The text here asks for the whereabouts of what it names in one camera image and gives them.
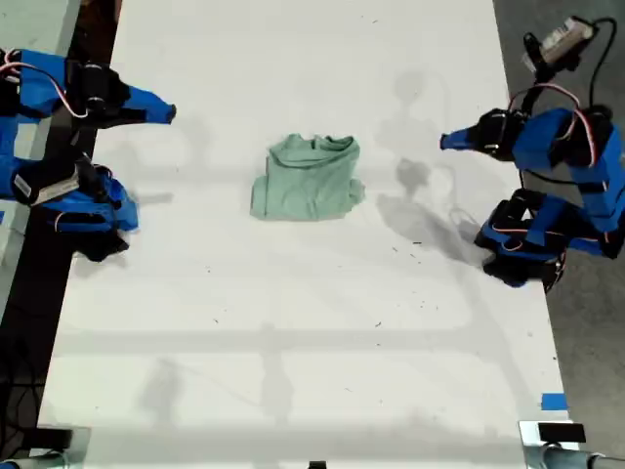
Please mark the blue taped fixed gripper jaw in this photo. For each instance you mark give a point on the blue taped fixed gripper jaw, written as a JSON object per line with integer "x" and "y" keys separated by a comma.
{"x": 151, "y": 101}
{"x": 464, "y": 134}

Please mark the blue taped moving gripper jaw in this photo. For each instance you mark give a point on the blue taped moving gripper jaw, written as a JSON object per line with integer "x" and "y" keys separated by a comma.
{"x": 156, "y": 117}
{"x": 464, "y": 145}

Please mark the pale green t-shirt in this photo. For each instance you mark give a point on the pale green t-shirt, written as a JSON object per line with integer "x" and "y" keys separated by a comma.
{"x": 307, "y": 185}

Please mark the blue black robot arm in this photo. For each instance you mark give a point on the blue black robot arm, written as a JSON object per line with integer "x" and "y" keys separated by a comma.
{"x": 39, "y": 83}
{"x": 542, "y": 132}

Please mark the pale side table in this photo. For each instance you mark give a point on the pale side table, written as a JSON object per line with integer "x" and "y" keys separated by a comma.
{"x": 29, "y": 24}

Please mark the short blue tape strip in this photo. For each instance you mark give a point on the short blue tape strip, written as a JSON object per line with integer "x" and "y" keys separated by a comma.
{"x": 554, "y": 401}

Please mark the black clamp block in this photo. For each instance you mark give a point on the black clamp block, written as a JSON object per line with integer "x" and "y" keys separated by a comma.
{"x": 561, "y": 433}
{"x": 54, "y": 437}

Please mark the small black edge block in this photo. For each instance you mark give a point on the small black edge block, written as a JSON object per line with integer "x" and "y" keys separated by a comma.
{"x": 317, "y": 465}

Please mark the black camera stalk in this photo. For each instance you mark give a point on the black camera stalk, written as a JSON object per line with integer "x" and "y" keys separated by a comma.
{"x": 529, "y": 100}

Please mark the grey black camera box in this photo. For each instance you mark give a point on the grey black camera box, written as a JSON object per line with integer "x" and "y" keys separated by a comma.
{"x": 561, "y": 36}

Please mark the metal corner bracket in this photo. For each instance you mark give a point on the metal corner bracket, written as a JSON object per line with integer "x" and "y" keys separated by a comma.
{"x": 82, "y": 447}
{"x": 528, "y": 447}

